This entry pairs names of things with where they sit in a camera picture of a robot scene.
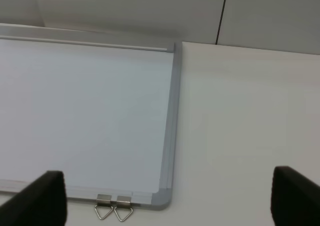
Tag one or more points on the white whiteboard with aluminium frame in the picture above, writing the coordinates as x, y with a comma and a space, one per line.
101, 108

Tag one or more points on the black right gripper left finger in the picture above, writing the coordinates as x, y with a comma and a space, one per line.
43, 202

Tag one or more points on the left metal hanging clip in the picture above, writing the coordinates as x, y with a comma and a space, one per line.
103, 201

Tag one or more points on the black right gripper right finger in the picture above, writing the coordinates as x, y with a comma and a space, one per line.
295, 200

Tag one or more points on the right metal hanging clip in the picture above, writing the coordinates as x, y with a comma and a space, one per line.
123, 203

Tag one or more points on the metal hanging clip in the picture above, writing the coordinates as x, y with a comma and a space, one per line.
103, 201
123, 203

